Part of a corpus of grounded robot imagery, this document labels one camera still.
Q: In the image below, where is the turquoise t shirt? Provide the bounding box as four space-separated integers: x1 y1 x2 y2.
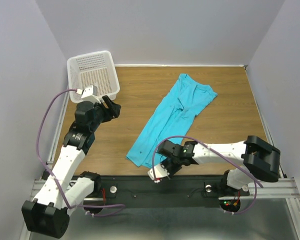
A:
126 73 218 168

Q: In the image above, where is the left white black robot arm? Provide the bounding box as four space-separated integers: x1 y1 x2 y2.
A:
21 95 121 239

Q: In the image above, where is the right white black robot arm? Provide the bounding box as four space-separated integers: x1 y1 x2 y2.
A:
147 135 281 197

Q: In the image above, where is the white plastic perforated basket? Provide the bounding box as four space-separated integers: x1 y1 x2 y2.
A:
67 50 120 101

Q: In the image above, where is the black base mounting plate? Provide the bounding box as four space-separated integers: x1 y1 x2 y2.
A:
83 175 249 208

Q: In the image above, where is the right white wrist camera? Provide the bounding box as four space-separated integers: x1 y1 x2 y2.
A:
147 164 170 184

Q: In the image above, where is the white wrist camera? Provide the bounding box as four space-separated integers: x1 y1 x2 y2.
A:
147 164 170 184
75 85 101 104

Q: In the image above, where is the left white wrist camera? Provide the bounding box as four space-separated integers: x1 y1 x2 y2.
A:
75 85 101 104

